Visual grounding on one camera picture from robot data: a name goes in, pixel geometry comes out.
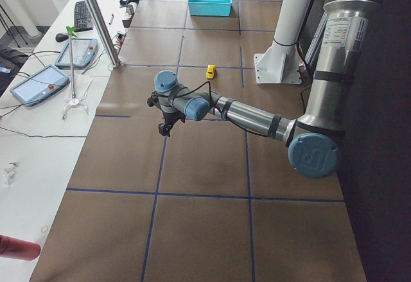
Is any black computer mouse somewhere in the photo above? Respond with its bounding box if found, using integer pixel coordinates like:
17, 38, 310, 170
55, 33, 68, 42

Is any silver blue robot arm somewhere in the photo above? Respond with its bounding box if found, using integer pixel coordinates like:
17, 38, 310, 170
147, 0, 383, 179

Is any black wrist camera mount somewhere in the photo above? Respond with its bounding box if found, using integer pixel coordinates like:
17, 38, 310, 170
147, 92, 160, 108

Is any aluminium frame post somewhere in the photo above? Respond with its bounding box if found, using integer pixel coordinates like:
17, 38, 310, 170
85, 0, 120, 69

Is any white pedestal column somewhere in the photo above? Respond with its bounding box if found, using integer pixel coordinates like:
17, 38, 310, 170
254, 0, 311, 84

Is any black keyboard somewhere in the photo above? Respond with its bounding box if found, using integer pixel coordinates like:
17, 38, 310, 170
74, 1, 93, 32

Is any turquoise plastic bin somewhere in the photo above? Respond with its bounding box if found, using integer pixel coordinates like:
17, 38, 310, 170
188, 0, 232, 17

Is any near teach pendant tablet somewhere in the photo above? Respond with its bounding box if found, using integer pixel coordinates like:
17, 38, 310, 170
10, 65, 69, 107

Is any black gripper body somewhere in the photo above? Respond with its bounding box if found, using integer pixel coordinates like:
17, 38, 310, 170
160, 109, 186, 129

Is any far teach pendant tablet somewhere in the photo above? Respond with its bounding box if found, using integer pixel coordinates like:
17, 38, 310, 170
55, 38, 98, 69

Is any teach pendant tablet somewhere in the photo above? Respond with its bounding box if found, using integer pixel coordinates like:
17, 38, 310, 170
55, 38, 98, 69
10, 65, 69, 107

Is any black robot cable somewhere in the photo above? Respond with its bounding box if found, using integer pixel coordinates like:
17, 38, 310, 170
166, 81, 309, 135

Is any yellow beetle toy car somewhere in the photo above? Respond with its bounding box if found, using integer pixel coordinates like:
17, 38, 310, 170
205, 64, 216, 80

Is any red bottle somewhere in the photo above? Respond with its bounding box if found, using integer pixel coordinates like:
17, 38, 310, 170
1, 235, 41, 261

